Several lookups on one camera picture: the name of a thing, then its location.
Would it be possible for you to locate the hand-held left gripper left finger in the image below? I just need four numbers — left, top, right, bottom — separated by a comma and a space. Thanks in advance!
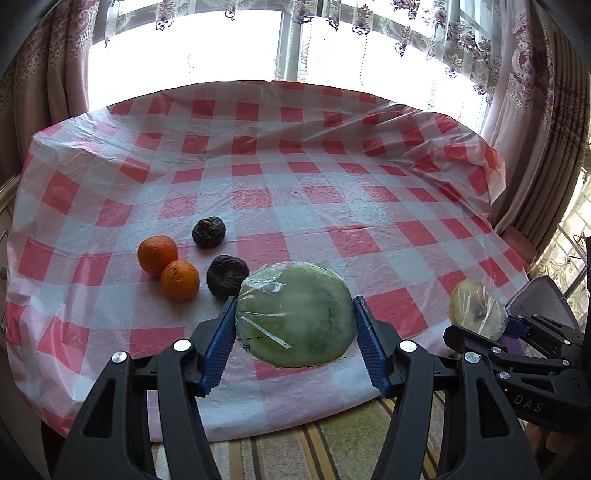
55, 296, 238, 480

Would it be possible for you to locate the beige patterned curtain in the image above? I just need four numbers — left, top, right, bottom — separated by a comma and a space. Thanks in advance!
480, 0, 591, 236

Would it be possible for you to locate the dark passion fruit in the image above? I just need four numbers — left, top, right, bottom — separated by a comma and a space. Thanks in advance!
206, 255, 250, 301
192, 217, 227, 249

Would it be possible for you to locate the pink patterned curtain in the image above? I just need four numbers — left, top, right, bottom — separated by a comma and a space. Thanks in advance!
0, 0, 107, 185

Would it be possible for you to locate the red white checkered plastic tablecloth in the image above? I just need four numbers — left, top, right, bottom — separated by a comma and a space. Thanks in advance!
6, 80, 529, 444

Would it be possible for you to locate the green melon half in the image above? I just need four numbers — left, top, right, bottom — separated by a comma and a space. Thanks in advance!
235, 261, 358, 368

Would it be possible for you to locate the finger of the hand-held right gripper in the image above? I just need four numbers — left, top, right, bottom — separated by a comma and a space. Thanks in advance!
442, 324, 570, 382
505, 313, 591, 361

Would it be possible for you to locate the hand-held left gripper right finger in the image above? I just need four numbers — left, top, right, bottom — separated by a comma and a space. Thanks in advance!
352, 296, 541, 480

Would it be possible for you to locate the orange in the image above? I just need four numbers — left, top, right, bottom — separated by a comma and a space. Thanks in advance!
137, 235, 179, 277
160, 260, 201, 303

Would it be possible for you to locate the yellow apple half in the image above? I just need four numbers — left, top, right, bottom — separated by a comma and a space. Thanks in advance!
450, 278, 509, 342

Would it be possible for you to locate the striped plush blanket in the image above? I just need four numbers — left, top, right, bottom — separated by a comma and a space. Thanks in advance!
148, 392, 444, 480

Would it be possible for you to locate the sheer lace curtain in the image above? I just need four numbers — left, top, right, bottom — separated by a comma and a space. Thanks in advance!
104, 0, 504, 93

